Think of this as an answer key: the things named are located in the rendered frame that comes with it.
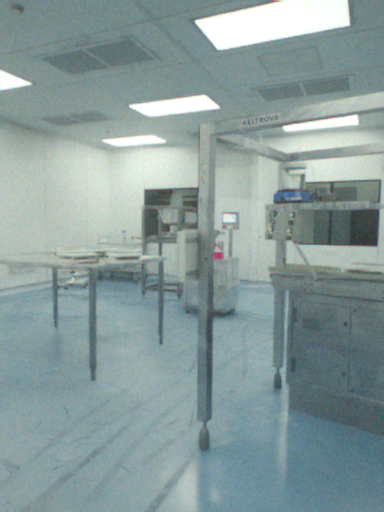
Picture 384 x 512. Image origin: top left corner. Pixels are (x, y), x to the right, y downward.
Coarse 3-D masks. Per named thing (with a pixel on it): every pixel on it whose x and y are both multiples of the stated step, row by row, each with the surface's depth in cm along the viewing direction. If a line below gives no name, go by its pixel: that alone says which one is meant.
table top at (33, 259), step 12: (36, 252) 419; (12, 264) 324; (24, 264) 317; (36, 264) 311; (48, 264) 306; (60, 264) 301; (72, 264) 302; (84, 264) 303; (96, 264) 304; (108, 264) 304; (120, 264) 317; (132, 264) 332
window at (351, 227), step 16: (320, 192) 710; (336, 192) 699; (352, 192) 689; (368, 192) 678; (304, 224) 726; (320, 224) 714; (336, 224) 703; (352, 224) 692; (368, 224) 682; (304, 240) 728; (320, 240) 716; (336, 240) 705; (352, 240) 694; (368, 240) 684
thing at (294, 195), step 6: (276, 192) 249; (282, 192) 247; (288, 192) 245; (294, 192) 242; (300, 192) 240; (306, 192) 242; (276, 198) 248; (282, 198) 245; (288, 198) 244; (294, 198) 241; (300, 198) 239; (306, 198) 243; (312, 198) 252
